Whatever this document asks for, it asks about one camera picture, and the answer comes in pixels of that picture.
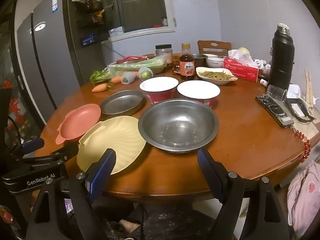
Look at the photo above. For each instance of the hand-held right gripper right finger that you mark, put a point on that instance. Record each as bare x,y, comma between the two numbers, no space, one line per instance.
210,175

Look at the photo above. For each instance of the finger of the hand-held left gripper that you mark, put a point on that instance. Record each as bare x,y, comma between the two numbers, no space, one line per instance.
67,153
32,145

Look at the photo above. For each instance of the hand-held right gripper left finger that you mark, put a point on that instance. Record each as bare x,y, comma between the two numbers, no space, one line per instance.
102,172

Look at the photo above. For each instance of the yellow shell-shaped plate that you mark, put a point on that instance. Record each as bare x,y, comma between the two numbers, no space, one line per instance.
112,140

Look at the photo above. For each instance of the steel plate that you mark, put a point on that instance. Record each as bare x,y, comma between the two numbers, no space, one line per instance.
121,103

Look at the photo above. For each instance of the red paper bowl white lid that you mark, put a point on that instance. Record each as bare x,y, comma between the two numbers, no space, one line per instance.
158,85

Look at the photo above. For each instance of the person's floral trousers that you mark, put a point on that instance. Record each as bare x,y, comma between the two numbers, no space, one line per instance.
170,222

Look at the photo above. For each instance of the carrot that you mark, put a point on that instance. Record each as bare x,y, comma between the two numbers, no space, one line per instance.
99,88
116,80

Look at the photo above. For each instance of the grey refrigerator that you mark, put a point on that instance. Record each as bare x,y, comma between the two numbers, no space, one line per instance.
45,67

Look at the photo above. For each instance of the glass door red decorations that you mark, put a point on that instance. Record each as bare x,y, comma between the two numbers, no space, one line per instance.
10,62

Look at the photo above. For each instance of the black flat device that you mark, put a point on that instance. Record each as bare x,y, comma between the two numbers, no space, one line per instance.
273,110

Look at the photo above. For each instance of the green fruit in foam net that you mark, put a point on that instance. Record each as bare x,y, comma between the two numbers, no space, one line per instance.
128,78
145,73

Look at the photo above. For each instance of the pink clothing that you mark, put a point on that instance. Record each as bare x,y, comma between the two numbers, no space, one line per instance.
305,195

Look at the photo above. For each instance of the white dish of green beans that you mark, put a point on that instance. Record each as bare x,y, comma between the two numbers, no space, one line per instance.
216,75

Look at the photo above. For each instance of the clear glass cup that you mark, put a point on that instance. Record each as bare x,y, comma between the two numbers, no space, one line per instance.
276,93

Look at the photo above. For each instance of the small white bottle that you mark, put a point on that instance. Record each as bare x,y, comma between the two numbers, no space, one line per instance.
263,82

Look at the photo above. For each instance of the red tissue box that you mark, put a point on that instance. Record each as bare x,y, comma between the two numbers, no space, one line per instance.
240,70

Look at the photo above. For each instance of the celery in plastic bag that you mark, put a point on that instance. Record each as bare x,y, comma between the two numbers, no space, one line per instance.
135,66

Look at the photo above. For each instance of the brown sauce bottle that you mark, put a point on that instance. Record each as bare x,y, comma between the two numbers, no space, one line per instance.
186,66

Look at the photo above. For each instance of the white ceramic bowl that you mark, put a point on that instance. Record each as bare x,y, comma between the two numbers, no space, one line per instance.
215,62

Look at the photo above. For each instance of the red snack bag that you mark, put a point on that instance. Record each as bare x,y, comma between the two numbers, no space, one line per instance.
132,59

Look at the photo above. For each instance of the blue box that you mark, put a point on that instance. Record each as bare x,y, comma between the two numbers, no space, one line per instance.
88,40

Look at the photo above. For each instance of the red label pickle jar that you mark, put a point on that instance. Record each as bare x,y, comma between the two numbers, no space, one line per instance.
175,65

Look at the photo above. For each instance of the small steel cup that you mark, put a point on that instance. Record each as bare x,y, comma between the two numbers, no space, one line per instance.
200,59

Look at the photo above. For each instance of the white plastic bag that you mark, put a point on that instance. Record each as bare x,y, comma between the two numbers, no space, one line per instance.
294,90

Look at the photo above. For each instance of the wooden chair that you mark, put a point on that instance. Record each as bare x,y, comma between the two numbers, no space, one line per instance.
213,47

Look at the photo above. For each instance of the pale round object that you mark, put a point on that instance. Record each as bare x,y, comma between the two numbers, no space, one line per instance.
244,50

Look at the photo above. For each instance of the wooden stick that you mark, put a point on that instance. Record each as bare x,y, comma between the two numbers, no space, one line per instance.
307,90
310,90

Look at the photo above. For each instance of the glass jar black lid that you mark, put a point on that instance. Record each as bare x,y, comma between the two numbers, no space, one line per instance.
163,52

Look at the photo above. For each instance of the white box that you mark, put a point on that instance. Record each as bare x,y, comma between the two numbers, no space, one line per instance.
116,31

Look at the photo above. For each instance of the black thermos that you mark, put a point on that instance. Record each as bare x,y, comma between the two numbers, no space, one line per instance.
281,60

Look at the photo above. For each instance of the black fridge side rack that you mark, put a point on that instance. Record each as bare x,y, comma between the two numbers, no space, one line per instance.
88,17

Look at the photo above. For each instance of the small jar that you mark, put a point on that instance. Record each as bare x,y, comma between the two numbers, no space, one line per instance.
164,22

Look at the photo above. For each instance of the white framed window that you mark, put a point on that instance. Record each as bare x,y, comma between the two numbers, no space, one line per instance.
140,5

